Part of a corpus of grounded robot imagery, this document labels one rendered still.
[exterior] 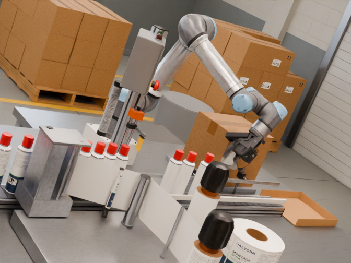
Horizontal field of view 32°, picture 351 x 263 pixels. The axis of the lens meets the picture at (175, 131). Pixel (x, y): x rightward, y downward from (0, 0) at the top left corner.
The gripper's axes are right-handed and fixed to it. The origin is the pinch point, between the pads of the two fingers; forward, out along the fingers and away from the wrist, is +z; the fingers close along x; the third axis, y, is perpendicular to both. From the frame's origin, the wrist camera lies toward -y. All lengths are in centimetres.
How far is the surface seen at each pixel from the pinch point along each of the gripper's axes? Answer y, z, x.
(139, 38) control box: -4, -9, -71
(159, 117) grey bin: -203, -12, 139
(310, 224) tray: 13, -12, 59
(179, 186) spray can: 2.2, 17.4, -12.1
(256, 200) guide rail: 4.5, -1.4, 27.6
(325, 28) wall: -311, -234, 329
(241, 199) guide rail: 4.5, 3.4, 19.2
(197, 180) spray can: 1.0, 10.8, -5.8
